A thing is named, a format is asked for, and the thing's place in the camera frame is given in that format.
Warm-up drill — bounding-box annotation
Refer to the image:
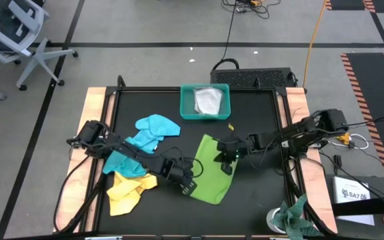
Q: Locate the black perforated computer case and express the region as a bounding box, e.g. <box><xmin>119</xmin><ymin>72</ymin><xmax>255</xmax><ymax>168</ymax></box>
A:
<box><xmin>209</xmin><ymin>67</ymin><xmax>297</xmax><ymax>89</ymax></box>

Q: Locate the blue microfiber towel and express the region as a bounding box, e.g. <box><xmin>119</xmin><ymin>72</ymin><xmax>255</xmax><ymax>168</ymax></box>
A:
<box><xmin>102</xmin><ymin>113</ymin><xmax>182</xmax><ymax>179</ymax></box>

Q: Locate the green artificial plant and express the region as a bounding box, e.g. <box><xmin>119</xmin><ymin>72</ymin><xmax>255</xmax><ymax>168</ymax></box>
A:
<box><xmin>271</xmin><ymin>193</ymin><xmax>325</xmax><ymax>240</ymax></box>

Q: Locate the black striped floor mat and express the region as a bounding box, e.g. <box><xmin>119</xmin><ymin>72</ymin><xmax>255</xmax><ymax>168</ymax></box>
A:
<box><xmin>324</xmin><ymin>0</ymin><xmax>384</xmax><ymax>14</ymax></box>
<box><xmin>340</xmin><ymin>52</ymin><xmax>384</xmax><ymax>196</ymax></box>

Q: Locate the white waffle-weave towel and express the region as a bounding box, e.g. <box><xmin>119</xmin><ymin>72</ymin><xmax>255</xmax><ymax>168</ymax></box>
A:
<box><xmin>193</xmin><ymin>87</ymin><xmax>224</xmax><ymax>116</ymax></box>

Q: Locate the white plant pot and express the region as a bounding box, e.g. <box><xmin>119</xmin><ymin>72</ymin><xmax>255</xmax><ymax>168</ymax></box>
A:
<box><xmin>265</xmin><ymin>207</ymin><xmax>288</xmax><ymax>235</ymax></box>

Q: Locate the yellow extension cable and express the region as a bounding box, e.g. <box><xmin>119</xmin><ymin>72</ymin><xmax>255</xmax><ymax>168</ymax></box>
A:
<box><xmin>302</xmin><ymin>0</ymin><xmax>328</xmax><ymax>89</ymax></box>

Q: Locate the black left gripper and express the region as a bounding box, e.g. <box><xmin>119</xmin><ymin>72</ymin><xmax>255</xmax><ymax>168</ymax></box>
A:
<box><xmin>159</xmin><ymin>156</ymin><xmax>198</xmax><ymax>197</ymax></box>

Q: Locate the grey office chair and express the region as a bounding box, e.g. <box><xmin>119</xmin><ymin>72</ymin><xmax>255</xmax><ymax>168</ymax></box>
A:
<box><xmin>0</xmin><ymin>0</ymin><xmax>79</xmax><ymax>92</ymax></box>

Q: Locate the wooden table side board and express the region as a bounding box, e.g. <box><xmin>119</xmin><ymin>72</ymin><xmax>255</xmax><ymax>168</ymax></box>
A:
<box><xmin>284</xmin><ymin>87</ymin><xmax>339</xmax><ymax>235</ymax></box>
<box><xmin>53</xmin><ymin>87</ymin><xmax>108</xmax><ymax>233</ymax></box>

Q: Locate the tangled black cable bundle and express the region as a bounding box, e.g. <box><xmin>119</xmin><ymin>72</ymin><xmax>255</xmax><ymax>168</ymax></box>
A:
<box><xmin>221</xmin><ymin>0</ymin><xmax>282</xmax><ymax>20</ymax></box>

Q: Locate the yellow cable connector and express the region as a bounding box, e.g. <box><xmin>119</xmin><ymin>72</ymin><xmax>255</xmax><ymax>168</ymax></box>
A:
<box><xmin>335</xmin><ymin>132</ymin><xmax>351</xmax><ymax>146</ymax></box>

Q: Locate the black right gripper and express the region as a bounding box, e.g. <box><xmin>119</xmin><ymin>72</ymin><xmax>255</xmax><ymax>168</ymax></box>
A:
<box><xmin>213</xmin><ymin>131</ymin><xmax>258</xmax><ymax>176</ymax></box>

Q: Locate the thin black cable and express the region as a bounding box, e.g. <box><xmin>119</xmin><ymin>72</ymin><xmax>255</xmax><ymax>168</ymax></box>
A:
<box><xmin>211</xmin><ymin>0</ymin><xmax>240</xmax><ymax>71</ymax></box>

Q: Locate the white cable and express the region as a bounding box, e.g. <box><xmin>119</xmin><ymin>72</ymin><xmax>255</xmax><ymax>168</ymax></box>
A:
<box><xmin>327</xmin><ymin>133</ymin><xmax>370</xmax><ymax>151</ymax></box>

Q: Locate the green microfiber towel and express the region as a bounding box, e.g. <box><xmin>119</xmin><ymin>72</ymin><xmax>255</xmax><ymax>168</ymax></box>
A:
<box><xmin>189</xmin><ymin>133</ymin><xmax>240</xmax><ymax>206</ymax></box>

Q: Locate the teal plastic bin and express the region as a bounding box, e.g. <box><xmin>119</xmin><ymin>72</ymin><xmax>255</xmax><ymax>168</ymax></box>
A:
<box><xmin>179</xmin><ymin>83</ymin><xmax>231</xmax><ymax>121</ymax></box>

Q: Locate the yellow microfiber towel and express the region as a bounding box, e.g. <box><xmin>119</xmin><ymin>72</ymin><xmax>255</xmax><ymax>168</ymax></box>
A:
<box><xmin>106</xmin><ymin>171</ymin><xmax>159</xmax><ymax>217</ymax></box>

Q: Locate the white printed paper sign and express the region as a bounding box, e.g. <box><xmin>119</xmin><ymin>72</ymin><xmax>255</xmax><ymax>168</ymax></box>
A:
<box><xmin>332</xmin><ymin>175</ymin><xmax>376</xmax><ymax>227</ymax></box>

